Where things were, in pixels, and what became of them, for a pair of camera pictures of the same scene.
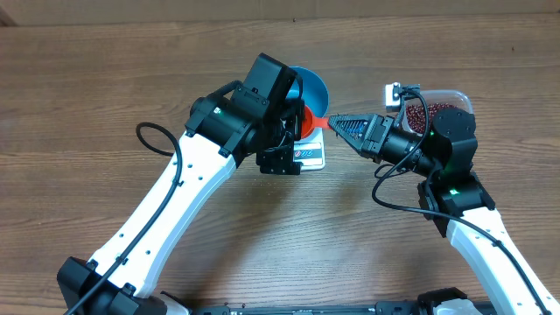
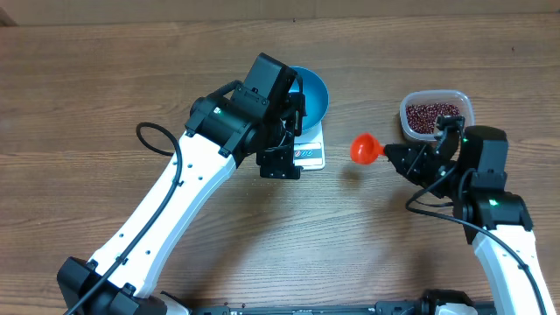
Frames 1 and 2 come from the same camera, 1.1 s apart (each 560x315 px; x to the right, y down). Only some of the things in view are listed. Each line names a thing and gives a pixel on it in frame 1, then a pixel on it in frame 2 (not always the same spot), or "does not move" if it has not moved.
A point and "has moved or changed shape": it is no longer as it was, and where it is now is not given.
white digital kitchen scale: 310,150 does not move
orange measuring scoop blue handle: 311,122 has moved or changed shape
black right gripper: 376,140 to 421,158
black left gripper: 283,164 does not move
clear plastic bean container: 413,113 does not move
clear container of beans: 419,117 does not move
